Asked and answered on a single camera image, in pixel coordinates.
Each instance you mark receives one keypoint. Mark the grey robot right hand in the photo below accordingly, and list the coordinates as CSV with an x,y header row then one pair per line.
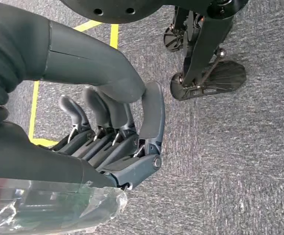
x,y
83,61

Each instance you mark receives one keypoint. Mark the black robot waist shell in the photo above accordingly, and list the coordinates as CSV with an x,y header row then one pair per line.
x,y
156,9

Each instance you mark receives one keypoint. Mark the black robot left leg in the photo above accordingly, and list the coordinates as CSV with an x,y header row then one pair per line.
x,y
174,40

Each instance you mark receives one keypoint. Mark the clear plastic film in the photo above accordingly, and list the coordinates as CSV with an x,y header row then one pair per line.
x,y
58,211

